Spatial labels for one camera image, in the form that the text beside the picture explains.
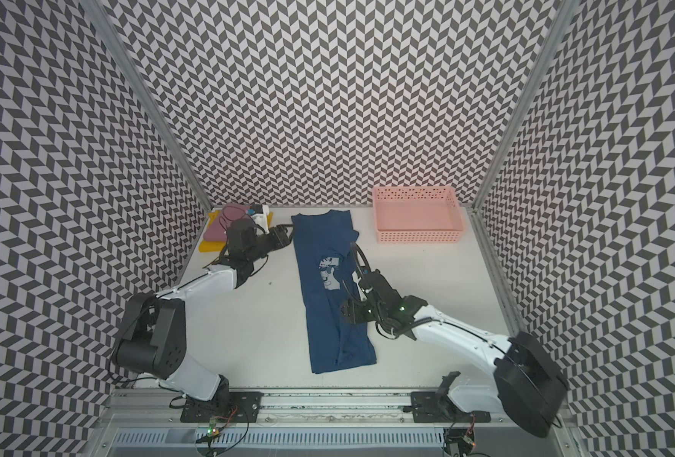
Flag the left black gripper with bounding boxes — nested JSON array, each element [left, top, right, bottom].
[[247, 223, 298, 262]]

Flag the blue mickey t-shirt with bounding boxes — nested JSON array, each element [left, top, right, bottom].
[[292, 209, 377, 374]]

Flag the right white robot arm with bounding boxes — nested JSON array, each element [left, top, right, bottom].
[[341, 270, 569, 438]]

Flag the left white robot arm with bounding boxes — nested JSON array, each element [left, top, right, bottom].
[[109, 219, 295, 402]]

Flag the folded pink t-shirt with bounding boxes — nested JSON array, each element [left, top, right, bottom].
[[203, 204, 250, 243]]

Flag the folded yellow t-shirt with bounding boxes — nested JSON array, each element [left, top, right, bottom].
[[198, 211, 273, 252]]

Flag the pink plastic basket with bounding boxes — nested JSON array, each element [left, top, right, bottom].
[[372, 186, 466, 244]]

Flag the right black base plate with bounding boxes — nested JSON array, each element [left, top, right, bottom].
[[402, 390, 491, 424]]

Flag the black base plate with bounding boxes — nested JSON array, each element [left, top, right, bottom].
[[402, 390, 491, 424], [179, 390, 263, 424]]

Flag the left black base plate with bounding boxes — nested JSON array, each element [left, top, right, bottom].
[[179, 390, 263, 424]]

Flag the aluminium front rail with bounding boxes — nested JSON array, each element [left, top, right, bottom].
[[85, 387, 579, 452]]

